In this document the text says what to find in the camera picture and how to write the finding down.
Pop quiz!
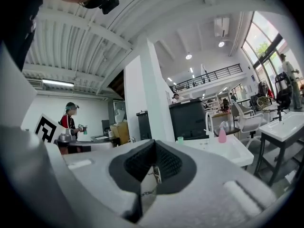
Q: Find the black balcony railing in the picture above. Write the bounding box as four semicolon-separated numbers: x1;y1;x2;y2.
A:
171;64;243;93

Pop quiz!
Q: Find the white ceiling air conditioner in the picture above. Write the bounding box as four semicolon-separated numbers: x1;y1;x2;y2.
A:
213;17;230;38

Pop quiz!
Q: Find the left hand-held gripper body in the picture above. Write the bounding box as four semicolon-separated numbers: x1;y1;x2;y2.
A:
34;114;64;144

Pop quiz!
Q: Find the small black bin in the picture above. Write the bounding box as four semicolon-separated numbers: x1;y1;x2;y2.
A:
136;111;152;141

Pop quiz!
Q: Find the black sink faucet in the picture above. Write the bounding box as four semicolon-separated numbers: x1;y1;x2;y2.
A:
276;105;288;122

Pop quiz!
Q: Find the black office chair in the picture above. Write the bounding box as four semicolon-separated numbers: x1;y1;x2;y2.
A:
274;71;293;110

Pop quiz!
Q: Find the cardboard box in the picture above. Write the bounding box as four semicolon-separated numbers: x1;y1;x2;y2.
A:
109;121;130;145

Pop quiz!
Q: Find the white sink on black stand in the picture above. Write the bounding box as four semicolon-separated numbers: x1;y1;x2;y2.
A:
253;111;304;187

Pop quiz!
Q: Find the black head camera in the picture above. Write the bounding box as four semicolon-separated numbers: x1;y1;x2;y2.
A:
98;0;120;15

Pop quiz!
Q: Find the white sink faucet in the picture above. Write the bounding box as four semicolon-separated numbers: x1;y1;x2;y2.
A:
204;111;216;145

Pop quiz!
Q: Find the yellow wire chair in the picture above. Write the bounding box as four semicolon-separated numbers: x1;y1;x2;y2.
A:
256;95;277;113

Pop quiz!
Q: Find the white office chair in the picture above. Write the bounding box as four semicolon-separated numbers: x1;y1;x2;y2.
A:
230;102;270;150

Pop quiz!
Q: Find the pink spray bottle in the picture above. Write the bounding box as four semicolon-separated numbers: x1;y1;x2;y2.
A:
218;121;228;144

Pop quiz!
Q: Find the long fluorescent ceiling light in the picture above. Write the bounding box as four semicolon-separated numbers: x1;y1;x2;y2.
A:
41;79;75;88

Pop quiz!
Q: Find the white sink basin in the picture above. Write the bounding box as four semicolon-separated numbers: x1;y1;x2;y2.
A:
175;133;255;168

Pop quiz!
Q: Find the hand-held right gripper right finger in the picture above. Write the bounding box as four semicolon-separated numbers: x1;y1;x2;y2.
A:
139;140;277;228

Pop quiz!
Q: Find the large black cabinet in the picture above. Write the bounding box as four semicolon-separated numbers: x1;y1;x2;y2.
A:
169;98;207;140

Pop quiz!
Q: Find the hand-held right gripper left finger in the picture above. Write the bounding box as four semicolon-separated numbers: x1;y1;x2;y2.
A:
63;139;156;224

